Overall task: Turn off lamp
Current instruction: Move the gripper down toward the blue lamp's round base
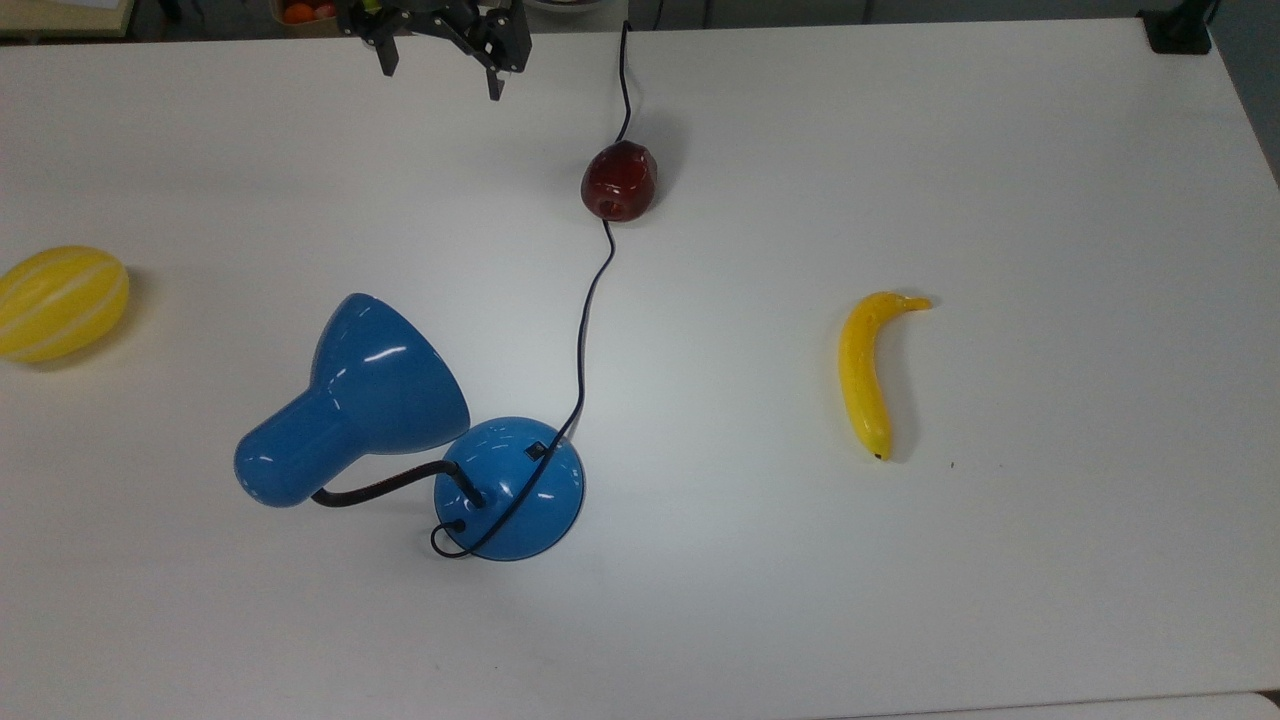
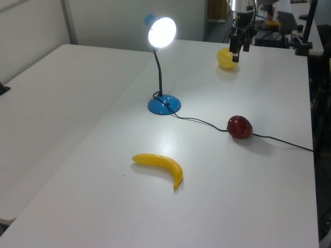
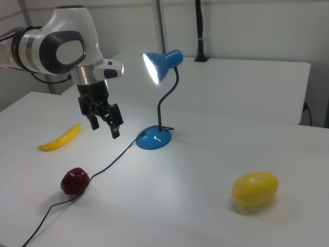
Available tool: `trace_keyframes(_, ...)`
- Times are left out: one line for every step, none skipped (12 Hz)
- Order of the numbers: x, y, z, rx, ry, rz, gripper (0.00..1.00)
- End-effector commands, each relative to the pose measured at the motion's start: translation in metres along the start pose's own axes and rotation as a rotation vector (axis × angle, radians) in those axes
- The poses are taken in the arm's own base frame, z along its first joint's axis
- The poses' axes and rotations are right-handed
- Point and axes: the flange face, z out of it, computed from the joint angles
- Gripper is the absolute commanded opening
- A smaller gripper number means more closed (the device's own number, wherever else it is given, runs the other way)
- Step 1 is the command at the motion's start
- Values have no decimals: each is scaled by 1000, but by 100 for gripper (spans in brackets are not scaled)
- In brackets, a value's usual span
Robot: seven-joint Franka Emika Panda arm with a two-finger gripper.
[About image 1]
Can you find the bowl of orange fruit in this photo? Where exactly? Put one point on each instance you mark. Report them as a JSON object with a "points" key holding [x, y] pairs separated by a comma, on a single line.
{"points": [[303, 11]]}

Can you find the black table clamp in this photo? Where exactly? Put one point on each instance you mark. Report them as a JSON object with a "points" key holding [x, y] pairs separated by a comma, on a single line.
{"points": [[1178, 28]]}

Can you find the dark red apple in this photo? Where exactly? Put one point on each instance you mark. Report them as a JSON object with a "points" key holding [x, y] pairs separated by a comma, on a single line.
{"points": [[620, 181]]}

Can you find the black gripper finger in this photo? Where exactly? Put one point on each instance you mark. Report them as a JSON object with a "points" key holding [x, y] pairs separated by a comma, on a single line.
{"points": [[383, 50], [497, 60]]}

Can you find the yellow banana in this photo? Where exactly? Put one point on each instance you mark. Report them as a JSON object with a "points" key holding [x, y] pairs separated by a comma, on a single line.
{"points": [[862, 375]]}

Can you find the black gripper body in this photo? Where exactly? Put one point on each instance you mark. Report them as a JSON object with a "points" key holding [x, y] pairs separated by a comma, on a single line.
{"points": [[440, 14]]}

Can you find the wooden side table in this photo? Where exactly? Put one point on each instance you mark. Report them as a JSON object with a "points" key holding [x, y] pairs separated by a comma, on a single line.
{"points": [[62, 14]]}

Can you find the yellow striped melon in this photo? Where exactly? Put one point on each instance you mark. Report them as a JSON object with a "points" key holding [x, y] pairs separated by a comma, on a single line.
{"points": [[60, 303]]}

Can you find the blue desk lamp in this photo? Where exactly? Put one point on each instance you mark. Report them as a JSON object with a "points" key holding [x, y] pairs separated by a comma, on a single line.
{"points": [[400, 420]]}

